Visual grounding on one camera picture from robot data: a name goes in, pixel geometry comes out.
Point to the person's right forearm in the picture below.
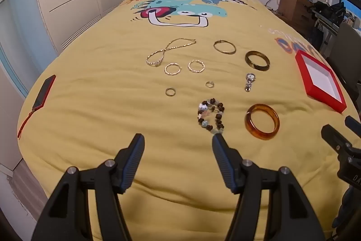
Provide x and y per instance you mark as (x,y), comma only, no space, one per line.
(351,210)

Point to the dark blue hanging bag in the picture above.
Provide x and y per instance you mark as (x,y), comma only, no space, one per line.
(317,32)

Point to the thin gold bangle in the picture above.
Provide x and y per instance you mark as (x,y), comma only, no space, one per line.
(225,52)

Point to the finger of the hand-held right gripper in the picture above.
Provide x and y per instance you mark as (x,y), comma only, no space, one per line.
(335,138)
(354,123)

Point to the black bag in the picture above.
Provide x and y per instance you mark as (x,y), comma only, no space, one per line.
(330,11)

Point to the amber bangle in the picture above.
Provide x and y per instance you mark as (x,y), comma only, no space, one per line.
(248,123)

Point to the red box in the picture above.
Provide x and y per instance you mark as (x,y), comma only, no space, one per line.
(321,80)

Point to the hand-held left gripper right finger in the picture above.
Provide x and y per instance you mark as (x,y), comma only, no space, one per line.
(225,163)

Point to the yellow printed blanket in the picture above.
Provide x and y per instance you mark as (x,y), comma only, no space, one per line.
(112,105)

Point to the grey chair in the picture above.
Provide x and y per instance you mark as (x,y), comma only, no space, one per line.
(345,46)

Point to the wooden dresser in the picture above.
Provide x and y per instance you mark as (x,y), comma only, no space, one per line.
(294,8)

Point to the silver wristwatch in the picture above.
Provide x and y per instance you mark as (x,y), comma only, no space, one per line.
(250,77)

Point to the dark brown bangle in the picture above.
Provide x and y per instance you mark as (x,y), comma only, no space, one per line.
(247,60)

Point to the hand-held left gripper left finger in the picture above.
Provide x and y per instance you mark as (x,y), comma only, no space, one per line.
(132,164)

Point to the twisted hoop earring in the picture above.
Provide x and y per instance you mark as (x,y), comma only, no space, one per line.
(189,66)
(166,69)

